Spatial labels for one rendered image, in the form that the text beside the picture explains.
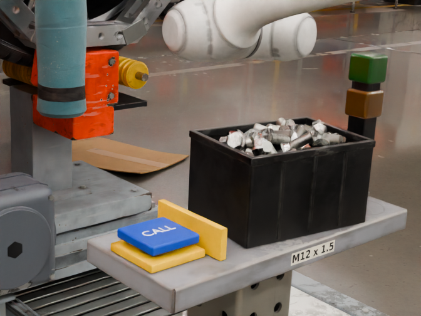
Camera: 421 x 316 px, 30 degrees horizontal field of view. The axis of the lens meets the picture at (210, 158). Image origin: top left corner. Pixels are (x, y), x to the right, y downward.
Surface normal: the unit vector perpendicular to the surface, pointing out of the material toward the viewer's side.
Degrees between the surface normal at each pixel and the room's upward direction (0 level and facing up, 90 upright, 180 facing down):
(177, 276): 0
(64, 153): 90
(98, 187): 0
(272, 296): 90
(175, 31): 92
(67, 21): 90
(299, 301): 0
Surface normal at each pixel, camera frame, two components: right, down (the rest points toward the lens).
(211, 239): -0.75, 0.16
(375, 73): 0.66, 0.25
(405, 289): 0.05, -0.96
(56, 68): -0.06, 0.31
